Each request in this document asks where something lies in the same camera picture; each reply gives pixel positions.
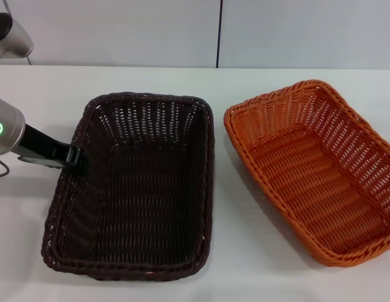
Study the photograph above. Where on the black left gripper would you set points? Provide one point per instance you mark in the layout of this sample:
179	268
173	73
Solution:
37	144

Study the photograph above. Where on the dark brown wicker basket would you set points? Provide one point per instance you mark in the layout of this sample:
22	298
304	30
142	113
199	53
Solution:
132	195

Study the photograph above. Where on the orange wicker basket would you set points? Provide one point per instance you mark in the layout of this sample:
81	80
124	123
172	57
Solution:
314	188

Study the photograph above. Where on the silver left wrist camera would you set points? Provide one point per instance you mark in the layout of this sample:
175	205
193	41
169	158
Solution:
15	37

